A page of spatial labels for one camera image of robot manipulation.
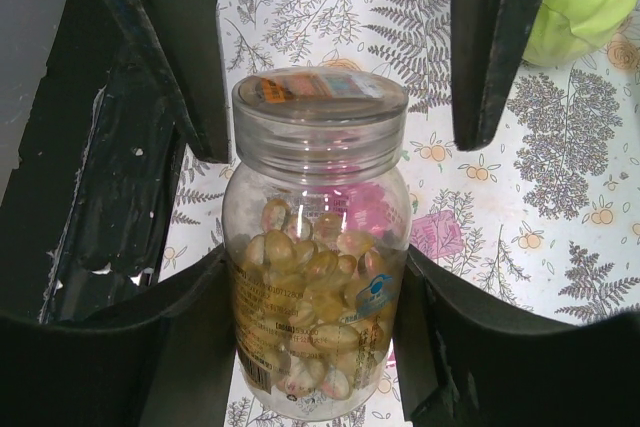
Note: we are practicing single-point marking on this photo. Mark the clear pill bottle yellow capsules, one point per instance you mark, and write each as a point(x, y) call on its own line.
point(314, 303)

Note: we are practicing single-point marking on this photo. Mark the round green cabbage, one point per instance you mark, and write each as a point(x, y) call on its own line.
point(565, 30)

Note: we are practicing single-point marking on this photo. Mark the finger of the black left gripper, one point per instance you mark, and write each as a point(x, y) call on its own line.
point(488, 39)
point(178, 41)

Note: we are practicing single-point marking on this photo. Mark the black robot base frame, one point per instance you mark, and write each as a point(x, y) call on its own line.
point(87, 209)

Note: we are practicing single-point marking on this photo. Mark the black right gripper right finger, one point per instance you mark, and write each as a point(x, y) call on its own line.
point(466, 358)

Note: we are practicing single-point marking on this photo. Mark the floral patterned tablecloth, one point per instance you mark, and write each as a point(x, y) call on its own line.
point(549, 211)

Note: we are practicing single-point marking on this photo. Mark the pink weekly pill organizer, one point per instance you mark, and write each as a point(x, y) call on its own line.
point(387, 214)

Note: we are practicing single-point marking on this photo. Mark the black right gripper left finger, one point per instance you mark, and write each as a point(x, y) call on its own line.
point(162, 358)

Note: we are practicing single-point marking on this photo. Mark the clear pill bottle lid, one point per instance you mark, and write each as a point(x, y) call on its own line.
point(319, 124)

